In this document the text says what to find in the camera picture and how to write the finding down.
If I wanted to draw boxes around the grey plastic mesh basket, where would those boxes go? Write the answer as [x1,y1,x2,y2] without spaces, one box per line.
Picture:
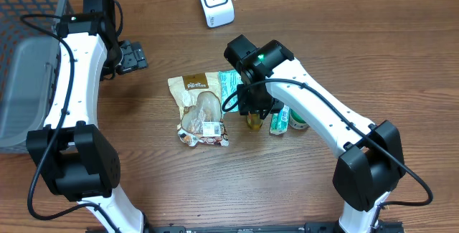
[1,0,73,153]

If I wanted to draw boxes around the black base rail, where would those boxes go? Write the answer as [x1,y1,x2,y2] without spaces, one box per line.
[85,220,406,233]

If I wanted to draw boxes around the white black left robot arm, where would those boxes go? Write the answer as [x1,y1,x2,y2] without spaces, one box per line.
[26,0,151,232]

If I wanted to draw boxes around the yellow liquid bottle silver cap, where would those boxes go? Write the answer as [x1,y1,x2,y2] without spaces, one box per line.
[246,113,263,130]

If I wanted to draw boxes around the teal white tissue packet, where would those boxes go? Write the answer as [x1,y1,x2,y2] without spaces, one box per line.
[270,105,290,135]

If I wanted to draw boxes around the white barcode scanner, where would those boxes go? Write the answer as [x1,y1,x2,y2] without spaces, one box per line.
[200,0,235,28]

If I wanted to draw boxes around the green lid white jar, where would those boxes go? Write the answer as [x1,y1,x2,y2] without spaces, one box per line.
[289,109,309,130]

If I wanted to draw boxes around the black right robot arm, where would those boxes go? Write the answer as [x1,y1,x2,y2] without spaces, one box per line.
[224,35,405,232]

